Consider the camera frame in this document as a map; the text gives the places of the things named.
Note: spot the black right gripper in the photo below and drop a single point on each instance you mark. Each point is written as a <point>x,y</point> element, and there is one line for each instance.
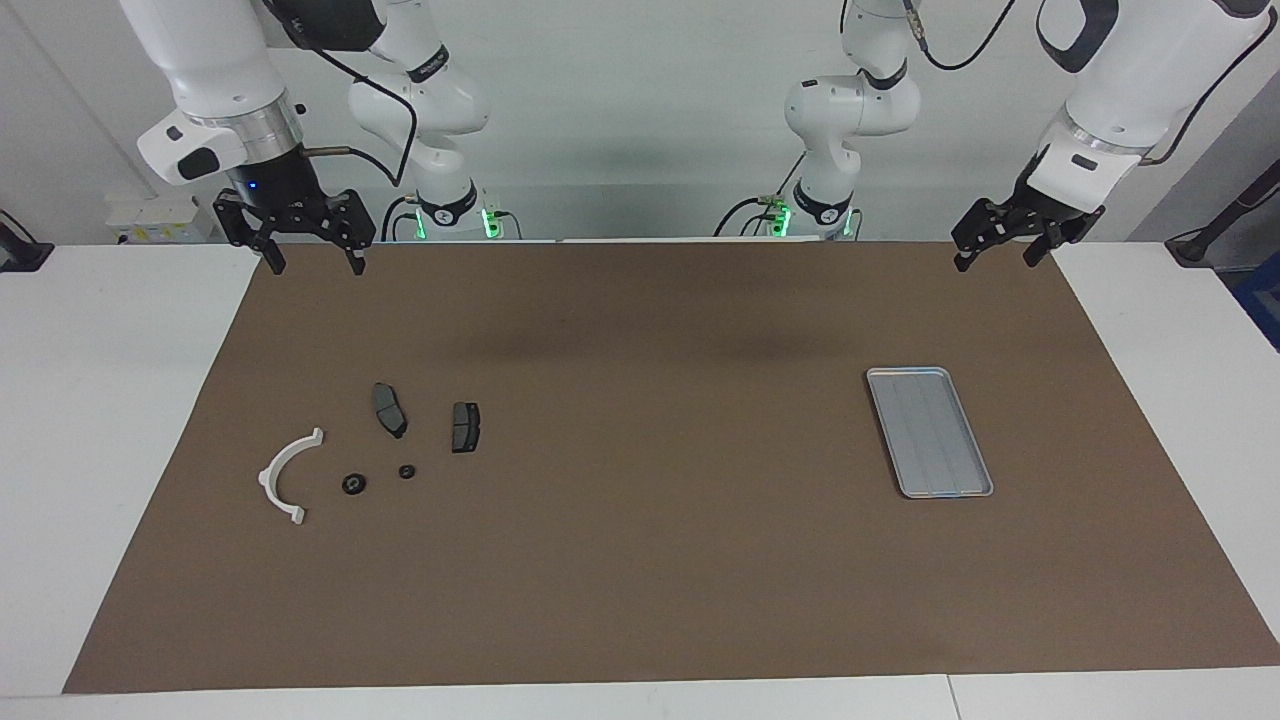
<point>285,195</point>

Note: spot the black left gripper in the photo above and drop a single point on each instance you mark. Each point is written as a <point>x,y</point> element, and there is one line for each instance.
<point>1055,210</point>

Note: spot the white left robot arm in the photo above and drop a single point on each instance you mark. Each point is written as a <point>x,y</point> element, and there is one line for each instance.
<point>1150,80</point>

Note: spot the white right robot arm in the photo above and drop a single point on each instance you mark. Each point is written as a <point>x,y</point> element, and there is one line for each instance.
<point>210,60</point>

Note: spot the silver metal tray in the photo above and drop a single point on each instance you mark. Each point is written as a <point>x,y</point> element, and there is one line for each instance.
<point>930,430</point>

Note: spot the white box with yellow labels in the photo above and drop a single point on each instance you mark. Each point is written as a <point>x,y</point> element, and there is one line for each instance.
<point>150,215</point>

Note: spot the curved dark brake pad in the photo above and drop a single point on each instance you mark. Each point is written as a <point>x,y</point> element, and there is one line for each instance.
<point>390,410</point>

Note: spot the blue crate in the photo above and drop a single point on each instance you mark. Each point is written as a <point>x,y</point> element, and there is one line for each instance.
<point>1262,300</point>

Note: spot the rectangular dark brake pad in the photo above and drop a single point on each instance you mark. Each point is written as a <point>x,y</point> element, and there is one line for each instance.
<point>465,427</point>

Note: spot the brown table mat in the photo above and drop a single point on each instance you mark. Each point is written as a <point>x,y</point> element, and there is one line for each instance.
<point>640,560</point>

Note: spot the white semicircular plastic bracket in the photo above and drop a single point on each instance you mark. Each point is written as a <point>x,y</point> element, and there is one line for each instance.
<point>266,478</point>

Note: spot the black clamp mount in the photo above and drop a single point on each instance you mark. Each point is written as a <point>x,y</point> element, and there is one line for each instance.
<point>25,255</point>

